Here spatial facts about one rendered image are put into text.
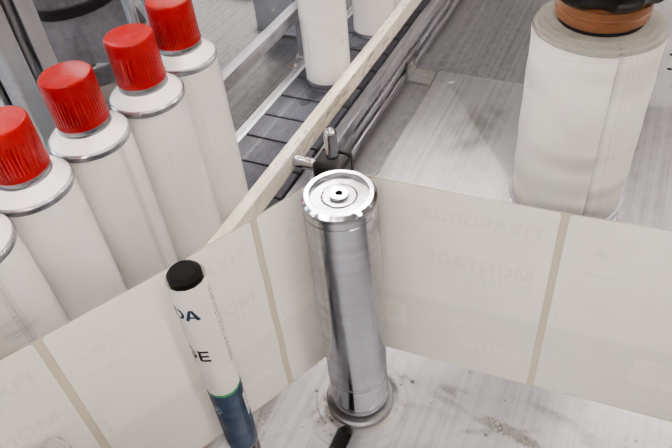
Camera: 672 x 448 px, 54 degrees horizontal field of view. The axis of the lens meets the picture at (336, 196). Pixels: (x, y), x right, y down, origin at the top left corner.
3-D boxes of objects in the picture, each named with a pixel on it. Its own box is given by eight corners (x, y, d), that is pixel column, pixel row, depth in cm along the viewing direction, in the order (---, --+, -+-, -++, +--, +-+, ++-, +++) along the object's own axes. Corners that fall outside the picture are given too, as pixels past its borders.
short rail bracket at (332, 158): (347, 242, 62) (337, 142, 54) (319, 234, 63) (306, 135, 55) (361, 220, 64) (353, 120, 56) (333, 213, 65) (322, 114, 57)
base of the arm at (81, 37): (97, 100, 79) (62, 27, 72) (20, 76, 86) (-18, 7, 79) (180, 38, 87) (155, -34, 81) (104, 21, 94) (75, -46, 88)
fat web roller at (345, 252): (379, 439, 42) (363, 235, 29) (315, 414, 44) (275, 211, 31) (404, 381, 45) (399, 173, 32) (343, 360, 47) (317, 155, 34)
